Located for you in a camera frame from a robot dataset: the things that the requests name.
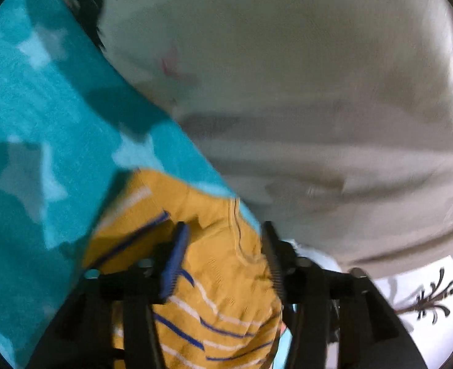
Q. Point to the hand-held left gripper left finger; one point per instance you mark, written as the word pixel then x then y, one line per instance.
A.
pixel 176 261

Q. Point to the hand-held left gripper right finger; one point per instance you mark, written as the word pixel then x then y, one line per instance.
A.
pixel 274 261

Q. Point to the orange striped shirt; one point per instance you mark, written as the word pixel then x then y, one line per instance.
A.
pixel 218 238

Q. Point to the beige curtain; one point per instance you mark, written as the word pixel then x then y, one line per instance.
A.
pixel 364 200

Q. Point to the white cloth with dark ornament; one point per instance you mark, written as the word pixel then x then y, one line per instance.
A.
pixel 441 334

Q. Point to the turquoise star-print blanket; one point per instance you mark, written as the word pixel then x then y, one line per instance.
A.
pixel 38 103

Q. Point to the white floral pillow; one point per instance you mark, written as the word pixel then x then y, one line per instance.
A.
pixel 268 46

